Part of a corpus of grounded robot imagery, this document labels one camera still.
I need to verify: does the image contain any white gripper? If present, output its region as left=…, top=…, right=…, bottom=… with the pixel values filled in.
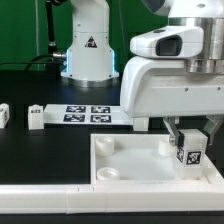
left=120, top=57, right=224, bottom=147

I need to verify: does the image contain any white square tabletop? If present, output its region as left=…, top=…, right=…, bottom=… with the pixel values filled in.
left=90, top=134, right=224, bottom=184

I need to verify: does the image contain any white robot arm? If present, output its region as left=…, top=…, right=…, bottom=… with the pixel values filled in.
left=62, top=0, right=224, bottom=145

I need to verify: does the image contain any white L-shaped obstacle fence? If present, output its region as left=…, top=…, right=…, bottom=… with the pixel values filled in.
left=0, top=184, right=224, bottom=214

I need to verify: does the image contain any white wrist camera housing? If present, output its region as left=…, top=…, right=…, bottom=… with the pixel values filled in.
left=130, top=26, right=204, bottom=59

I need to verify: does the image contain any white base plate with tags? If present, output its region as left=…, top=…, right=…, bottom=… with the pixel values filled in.
left=44, top=104, right=133, bottom=125

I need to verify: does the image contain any black cable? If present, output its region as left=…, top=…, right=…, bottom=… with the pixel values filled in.
left=0, top=54, right=66, bottom=72

